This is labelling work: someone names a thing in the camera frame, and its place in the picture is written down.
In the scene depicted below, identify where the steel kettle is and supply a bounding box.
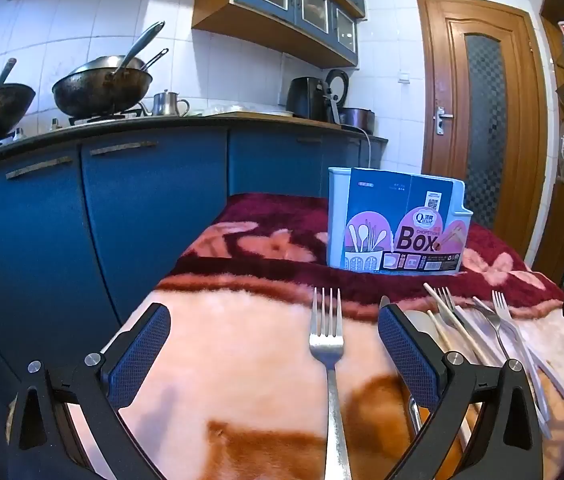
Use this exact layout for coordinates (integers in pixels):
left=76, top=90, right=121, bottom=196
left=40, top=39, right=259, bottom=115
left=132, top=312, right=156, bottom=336
left=152, top=90, right=191, bottom=117

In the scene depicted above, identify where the gas stove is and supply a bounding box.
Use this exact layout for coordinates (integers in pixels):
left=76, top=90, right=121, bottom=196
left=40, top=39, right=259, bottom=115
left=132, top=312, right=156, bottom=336
left=69, top=109, right=145, bottom=126

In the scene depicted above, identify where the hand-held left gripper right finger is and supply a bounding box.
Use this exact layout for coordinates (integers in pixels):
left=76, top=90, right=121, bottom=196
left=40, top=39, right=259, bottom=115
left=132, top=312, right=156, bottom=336
left=378, top=296, right=545, bottom=480

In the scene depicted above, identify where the white plastic knife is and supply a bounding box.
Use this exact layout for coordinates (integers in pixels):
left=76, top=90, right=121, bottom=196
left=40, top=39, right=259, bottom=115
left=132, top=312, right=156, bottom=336
left=472, top=296, right=564, bottom=403

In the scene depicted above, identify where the red pink floral blanket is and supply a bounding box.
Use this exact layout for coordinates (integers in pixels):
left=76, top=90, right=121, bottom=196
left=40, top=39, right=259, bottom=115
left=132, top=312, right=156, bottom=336
left=64, top=192, right=564, bottom=480

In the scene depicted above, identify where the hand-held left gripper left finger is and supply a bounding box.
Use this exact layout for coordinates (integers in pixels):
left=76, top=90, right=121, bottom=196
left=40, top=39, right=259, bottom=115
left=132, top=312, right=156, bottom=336
left=6, top=303, right=171, bottom=480

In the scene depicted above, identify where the white tray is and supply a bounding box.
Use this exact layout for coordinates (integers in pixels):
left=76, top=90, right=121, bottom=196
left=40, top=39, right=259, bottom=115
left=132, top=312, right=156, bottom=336
left=204, top=104, right=295, bottom=118

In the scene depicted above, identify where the steel frying pan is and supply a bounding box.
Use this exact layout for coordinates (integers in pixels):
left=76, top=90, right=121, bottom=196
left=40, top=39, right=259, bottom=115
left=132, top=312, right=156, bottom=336
left=74, top=48, right=170, bottom=74

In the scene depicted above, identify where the wooden chopstick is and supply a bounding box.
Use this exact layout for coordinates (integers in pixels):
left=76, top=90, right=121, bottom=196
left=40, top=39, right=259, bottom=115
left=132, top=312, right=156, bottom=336
left=427, top=309, right=452, bottom=352
left=423, top=283, right=493, bottom=367

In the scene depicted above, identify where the light blue utensil holder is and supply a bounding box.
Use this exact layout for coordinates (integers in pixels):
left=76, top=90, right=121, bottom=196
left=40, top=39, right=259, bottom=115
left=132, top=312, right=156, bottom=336
left=327, top=166, right=474, bottom=276

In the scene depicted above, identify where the large wok with handle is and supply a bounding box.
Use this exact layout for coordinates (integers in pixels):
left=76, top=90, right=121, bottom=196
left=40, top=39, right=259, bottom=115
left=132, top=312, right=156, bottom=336
left=52, top=21, right=167, bottom=117

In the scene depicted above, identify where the metal door handle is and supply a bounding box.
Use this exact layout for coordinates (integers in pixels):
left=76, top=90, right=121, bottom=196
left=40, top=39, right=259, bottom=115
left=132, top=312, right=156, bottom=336
left=434, top=106, right=455, bottom=136

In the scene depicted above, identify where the dark cooking pot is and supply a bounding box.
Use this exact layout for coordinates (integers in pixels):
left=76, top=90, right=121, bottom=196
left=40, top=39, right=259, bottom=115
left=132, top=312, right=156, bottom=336
left=339, top=106, right=376, bottom=133

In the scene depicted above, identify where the white power cable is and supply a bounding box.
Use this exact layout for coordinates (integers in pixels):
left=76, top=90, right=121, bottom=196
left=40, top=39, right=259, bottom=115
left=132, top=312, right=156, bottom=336
left=357, top=127, right=371, bottom=168

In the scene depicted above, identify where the black air fryer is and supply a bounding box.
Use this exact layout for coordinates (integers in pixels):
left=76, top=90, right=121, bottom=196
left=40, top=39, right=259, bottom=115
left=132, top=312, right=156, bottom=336
left=287, top=76, right=330, bottom=121

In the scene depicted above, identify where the wooden door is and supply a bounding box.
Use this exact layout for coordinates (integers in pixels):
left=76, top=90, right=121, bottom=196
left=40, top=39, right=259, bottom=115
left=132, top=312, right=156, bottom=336
left=416, top=0, right=548, bottom=261

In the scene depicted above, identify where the black pot lid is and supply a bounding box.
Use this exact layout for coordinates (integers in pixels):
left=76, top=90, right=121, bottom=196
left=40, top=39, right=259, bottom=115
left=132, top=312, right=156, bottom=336
left=324, top=68, right=350, bottom=111

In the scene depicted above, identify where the blue kitchen base cabinet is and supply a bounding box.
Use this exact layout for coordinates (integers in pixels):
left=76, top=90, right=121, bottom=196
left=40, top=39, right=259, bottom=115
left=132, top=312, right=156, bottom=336
left=0, top=115, right=387, bottom=411

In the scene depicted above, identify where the metal fork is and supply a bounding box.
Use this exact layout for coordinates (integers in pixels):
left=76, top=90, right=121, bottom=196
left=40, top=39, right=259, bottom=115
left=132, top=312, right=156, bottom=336
left=491, top=290, right=553, bottom=436
left=472, top=297, right=518, bottom=361
left=436, top=286, right=505, bottom=368
left=309, top=287, right=353, bottom=480

